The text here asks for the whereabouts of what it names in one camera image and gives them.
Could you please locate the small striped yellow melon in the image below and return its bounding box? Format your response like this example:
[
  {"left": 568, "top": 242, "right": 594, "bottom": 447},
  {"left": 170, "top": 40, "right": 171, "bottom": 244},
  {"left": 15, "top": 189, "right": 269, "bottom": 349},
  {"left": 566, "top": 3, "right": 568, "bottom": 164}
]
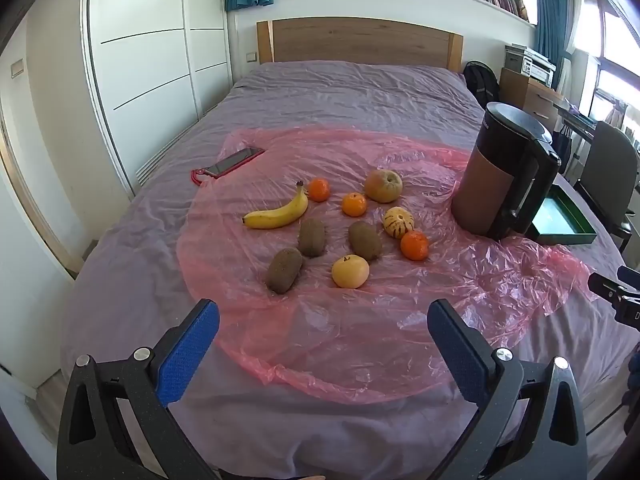
[{"left": 383, "top": 206, "right": 415, "bottom": 239}]

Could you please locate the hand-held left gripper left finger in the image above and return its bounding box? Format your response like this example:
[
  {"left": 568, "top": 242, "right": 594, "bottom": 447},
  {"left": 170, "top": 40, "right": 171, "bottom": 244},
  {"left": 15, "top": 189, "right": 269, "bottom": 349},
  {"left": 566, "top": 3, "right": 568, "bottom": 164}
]
[{"left": 56, "top": 298, "right": 221, "bottom": 480}]

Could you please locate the brown kiwi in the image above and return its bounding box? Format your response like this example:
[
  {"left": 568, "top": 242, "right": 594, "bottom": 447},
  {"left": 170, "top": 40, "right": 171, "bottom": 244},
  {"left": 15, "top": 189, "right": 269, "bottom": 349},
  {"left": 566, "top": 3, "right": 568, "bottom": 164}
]
[
  {"left": 298, "top": 218, "right": 326, "bottom": 258},
  {"left": 265, "top": 248, "right": 304, "bottom": 295},
  {"left": 348, "top": 221, "right": 384, "bottom": 262}
]

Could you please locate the grey office chair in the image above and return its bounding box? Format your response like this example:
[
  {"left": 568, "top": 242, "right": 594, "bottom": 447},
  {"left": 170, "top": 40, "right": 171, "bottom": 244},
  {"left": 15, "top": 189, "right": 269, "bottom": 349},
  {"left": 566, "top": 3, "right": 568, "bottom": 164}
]
[{"left": 574, "top": 121, "right": 640, "bottom": 252}]

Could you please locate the white vent grille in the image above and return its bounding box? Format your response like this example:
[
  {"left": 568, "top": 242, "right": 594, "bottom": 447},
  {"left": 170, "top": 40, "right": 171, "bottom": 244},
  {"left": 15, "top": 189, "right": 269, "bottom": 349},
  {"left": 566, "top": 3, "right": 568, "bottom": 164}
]
[{"left": 135, "top": 151, "right": 167, "bottom": 187}]

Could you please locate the black and brown kettle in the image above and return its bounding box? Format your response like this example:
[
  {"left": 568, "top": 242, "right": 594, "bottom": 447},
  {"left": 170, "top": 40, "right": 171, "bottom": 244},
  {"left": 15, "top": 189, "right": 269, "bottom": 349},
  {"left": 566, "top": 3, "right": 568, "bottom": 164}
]
[{"left": 451, "top": 102, "right": 562, "bottom": 241}]

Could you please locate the green tray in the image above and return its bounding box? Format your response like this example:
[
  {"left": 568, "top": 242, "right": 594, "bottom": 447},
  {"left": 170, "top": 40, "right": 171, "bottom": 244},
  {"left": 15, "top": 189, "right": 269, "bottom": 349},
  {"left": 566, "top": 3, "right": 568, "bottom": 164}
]
[{"left": 527, "top": 183, "right": 598, "bottom": 246}]

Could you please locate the yellow banana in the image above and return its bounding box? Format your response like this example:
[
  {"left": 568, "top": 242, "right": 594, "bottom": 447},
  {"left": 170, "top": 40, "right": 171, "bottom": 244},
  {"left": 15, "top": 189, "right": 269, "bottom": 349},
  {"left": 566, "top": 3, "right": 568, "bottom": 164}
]
[{"left": 243, "top": 180, "right": 309, "bottom": 230}]

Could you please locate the smartphone with red case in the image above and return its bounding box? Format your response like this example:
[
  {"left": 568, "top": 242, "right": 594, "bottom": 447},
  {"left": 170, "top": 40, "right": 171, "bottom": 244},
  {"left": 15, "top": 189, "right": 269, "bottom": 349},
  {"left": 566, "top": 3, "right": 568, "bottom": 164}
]
[{"left": 191, "top": 147, "right": 266, "bottom": 187}]

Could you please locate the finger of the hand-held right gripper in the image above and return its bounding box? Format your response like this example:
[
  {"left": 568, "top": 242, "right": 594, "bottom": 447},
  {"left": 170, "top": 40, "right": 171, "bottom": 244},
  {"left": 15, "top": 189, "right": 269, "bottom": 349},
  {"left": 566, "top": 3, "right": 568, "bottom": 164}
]
[
  {"left": 588, "top": 272, "right": 632, "bottom": 307},
  {"left": 617, "top": 265, "right": 640, "bottom": 292}
]

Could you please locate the black backpack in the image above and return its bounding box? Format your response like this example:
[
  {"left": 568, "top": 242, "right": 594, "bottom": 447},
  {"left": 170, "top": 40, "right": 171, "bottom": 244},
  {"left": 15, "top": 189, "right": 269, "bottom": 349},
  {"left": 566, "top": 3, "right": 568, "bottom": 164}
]
[{"left": 462, "top": 61, "right": 501, "bottom": 111}]

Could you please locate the dark blue bag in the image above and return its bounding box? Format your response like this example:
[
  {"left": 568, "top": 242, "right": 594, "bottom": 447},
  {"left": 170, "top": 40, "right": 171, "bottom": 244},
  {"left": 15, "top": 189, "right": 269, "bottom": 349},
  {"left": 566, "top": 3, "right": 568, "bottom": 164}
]
[{"left": 552, "top": 127, "right": 574, "bottom": 176}]

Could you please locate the desk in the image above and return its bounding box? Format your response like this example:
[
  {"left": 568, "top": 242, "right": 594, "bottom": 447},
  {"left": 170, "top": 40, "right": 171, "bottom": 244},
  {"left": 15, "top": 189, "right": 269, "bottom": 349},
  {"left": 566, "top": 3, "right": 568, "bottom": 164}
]
[{"left": 554, "top": 97, "right": 603, "bottom": 135}]

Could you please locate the wooden cabinet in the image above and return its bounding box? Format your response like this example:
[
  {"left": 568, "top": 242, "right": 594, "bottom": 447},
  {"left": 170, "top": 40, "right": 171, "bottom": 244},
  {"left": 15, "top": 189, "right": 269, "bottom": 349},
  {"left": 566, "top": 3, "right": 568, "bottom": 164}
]
[{"left": 500, "top": 67, "right": 566, "bottom": 132}]

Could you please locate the white wardrobe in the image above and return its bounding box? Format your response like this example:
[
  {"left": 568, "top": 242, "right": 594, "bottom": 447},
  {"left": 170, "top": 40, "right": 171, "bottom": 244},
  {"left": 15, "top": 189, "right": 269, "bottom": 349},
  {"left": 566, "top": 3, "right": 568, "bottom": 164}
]
[{"left": 82, "top": 0, "right": 233, "bottom": 198}]

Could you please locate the white door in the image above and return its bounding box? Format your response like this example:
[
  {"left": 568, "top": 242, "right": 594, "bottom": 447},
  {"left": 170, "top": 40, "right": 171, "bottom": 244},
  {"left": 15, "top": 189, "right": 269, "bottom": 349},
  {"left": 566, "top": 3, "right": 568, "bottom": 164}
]
[{"left": 0, "top": 10, "right": 101, "bottom": 281}]

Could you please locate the yellow-brown apple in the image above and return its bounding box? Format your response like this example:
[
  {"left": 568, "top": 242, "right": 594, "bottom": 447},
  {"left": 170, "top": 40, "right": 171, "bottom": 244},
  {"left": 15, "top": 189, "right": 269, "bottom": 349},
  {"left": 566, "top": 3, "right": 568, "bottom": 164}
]
[{"left": 363, "top": 169, "right": 404, "bottom": 204}]

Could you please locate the wooden headboard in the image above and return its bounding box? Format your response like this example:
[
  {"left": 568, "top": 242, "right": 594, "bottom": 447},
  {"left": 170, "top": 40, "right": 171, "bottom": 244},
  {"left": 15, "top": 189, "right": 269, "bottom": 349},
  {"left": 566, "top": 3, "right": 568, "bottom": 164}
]
[{"left": 256, "top": 17, "right": 464, "bottom": 72}]

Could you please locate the white printer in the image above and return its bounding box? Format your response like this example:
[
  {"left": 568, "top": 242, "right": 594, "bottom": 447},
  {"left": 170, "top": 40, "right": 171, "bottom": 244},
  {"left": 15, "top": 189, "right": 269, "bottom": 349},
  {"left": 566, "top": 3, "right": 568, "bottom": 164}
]
[{"left": 504, "top": 44, "right": 557, "bottom": 87}]

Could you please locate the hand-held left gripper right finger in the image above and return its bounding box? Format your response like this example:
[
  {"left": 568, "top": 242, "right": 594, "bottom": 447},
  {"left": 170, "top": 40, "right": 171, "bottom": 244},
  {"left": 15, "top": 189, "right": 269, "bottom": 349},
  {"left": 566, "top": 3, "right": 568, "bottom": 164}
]
[{"left": 426, "top": 298, "right": 588, "bottom": 480}]

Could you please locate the window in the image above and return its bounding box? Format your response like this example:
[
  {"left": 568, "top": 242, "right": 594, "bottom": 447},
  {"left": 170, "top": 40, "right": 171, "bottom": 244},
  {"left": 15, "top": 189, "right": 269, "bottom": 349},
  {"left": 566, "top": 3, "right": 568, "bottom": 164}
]
[{"left": 572, "top": 0, "right": 640, "bottom": 136}]

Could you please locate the pink plastic sheet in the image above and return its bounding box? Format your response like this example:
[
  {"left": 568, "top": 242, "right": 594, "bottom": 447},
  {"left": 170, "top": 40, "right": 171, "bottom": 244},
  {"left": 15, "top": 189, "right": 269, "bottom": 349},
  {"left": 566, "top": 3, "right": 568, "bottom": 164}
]
[{"left": 176, "top": 127, "right": 598, "bottom": 406}]

